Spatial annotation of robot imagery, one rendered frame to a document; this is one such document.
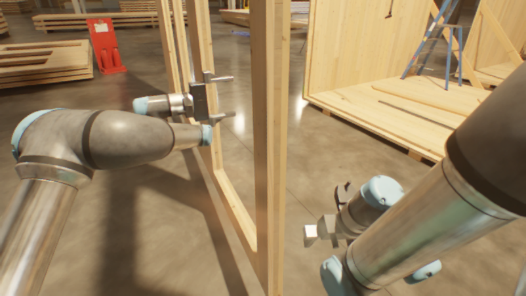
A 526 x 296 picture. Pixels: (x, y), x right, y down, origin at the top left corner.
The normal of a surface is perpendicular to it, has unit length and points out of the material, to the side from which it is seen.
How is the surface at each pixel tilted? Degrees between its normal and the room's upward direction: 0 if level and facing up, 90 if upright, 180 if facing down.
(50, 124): 34
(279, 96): 88
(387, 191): 24
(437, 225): 96
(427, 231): 96
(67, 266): 0
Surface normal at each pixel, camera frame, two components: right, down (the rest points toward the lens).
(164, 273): 0.00, -0.89
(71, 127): -0.01, -0.41
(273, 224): 0.41, 0.38
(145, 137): 0.81, -0.13
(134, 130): 0.68, -0.33
